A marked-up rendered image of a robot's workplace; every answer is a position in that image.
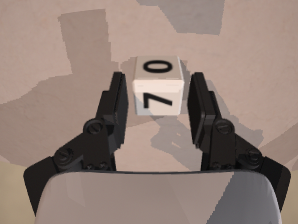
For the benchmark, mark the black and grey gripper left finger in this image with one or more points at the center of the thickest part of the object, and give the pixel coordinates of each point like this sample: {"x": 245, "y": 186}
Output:
{"x": 90, "y": 149}

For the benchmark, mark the white number cube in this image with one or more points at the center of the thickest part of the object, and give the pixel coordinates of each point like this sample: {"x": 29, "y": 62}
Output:
{"x": 157, "y": 85}

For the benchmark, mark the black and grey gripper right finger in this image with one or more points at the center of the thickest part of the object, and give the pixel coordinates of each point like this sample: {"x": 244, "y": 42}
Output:
{"x": 216, "y": 137}

